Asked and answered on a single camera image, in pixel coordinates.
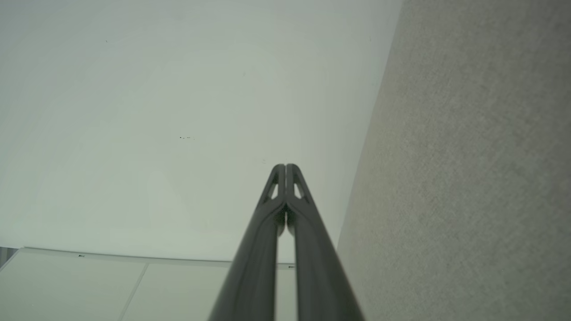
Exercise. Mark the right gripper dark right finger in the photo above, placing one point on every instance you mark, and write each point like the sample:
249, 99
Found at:
316, 276

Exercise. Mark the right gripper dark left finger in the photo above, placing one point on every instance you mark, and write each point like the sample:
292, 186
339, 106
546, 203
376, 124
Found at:
254, 276

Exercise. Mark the grey fabric sofa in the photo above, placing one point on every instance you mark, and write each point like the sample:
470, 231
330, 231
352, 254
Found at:
468, 178

